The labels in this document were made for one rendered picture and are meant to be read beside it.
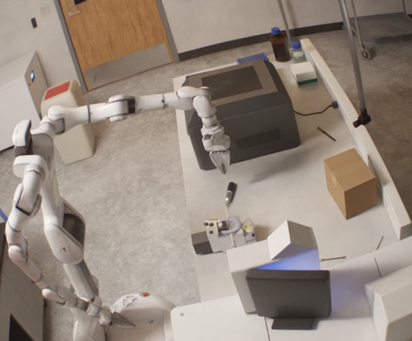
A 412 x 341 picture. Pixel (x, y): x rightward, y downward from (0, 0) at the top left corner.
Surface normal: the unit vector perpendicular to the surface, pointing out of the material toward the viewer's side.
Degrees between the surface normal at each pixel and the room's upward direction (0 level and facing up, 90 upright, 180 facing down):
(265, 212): 0
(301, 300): 90
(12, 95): 90
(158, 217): 0
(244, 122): 90
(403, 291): 0
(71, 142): 93
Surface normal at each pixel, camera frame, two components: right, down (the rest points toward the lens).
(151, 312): 0.00, 0.38
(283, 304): -0.29, 0.66
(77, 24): 0.12, 0.61
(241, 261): -0.23, -0.75
